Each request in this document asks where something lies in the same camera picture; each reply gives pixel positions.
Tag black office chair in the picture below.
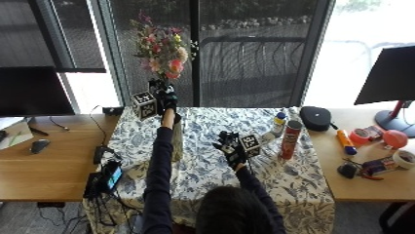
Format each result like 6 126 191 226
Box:
378 201 415 234

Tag white marker cube right glove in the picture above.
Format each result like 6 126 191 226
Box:
238 134 263 159

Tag dark purple box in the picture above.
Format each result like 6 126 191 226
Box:
360 156 399 176

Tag white marker cube left glove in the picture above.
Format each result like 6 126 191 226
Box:
130 91 158 121

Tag small black camera box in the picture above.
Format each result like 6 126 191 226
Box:
101 105 126 116

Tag bundle of black cables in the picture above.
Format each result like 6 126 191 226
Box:
36 194 143 234

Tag white marker cube glove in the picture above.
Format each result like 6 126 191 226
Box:
238 134 263 159
130 91 158 121

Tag red chips can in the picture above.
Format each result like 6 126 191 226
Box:
279 119 304 161

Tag small black device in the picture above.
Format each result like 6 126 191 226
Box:
336 162 359 180

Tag person's left hand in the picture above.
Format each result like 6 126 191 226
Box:
147 78 181 115

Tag black cable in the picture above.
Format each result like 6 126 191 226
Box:
88 104 109 147

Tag red round ball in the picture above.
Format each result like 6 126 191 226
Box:
382 129 410 150

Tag orange glue stick blue cap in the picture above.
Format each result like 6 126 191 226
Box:
335 129 359 156

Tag black computer mouse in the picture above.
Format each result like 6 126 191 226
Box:
28 138 52 155

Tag black oval case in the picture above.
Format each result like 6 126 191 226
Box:
298 105 339 133

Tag pink flower bouquet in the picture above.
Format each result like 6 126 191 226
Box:
129 9 191 86

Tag blue floral white tablecloth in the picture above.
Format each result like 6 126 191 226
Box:
81 106 338 234

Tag white tape roll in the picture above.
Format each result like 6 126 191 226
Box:
391 148 415 171

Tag person's right hand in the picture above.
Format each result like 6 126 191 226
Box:
211 130 249 171

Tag phone with lit screen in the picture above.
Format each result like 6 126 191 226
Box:
101 160 125 193

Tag black flat box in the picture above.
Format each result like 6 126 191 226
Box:
81 172 108 200

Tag red handled pliers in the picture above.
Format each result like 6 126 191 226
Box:
358 173 386 181

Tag white bottle blue yellow cap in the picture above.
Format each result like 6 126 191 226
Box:
270 111 288 138

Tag black monitor red stand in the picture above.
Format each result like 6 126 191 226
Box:
352 45 415 138

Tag white paper sheet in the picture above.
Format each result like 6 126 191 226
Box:
0 120 34 151

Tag orange tape roll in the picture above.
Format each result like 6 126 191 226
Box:
347 128 374 146

